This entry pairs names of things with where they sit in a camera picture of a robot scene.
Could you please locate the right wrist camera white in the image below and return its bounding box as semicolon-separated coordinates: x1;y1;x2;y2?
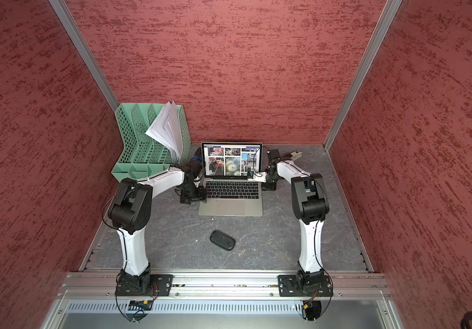
247;171;267;183

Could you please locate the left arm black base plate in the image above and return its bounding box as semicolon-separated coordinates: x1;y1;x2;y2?
115;274;174;297

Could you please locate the right aluminium corner post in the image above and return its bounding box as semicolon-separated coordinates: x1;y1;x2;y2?
324;0;402;151

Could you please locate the aluminium corner post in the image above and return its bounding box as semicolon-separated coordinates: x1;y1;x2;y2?
48;0;120;112
324;0;402;151

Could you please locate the silver open laptop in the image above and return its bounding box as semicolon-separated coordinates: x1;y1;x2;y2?
198;142;265;217

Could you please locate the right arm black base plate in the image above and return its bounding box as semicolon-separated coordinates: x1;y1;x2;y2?
277;271;333;297

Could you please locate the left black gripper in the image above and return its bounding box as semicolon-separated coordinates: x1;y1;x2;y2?
180;181;208;204

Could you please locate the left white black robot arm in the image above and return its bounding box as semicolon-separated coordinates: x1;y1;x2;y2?
107;158;207;296

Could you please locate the white perforated cable duct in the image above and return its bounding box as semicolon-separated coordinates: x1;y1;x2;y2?
66;300;303;316

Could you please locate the left aluminium corner post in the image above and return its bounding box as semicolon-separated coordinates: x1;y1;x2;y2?
48;0;120;112

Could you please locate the white paper stack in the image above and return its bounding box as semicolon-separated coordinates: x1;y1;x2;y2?
146;101;183;163

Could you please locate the green plastic file organizer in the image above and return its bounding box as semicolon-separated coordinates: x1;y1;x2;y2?
111;103;174;182

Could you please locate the aluminium front rail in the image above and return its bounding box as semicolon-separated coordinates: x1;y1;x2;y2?
56;270;393;300

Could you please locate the beige black stapler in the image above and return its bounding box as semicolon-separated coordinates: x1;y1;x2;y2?
282;150;303;161

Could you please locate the black wireless mouse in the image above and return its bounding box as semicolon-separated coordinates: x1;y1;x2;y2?
209;230;235;251

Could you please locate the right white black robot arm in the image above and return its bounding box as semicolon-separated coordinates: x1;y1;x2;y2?
263;149;333;296

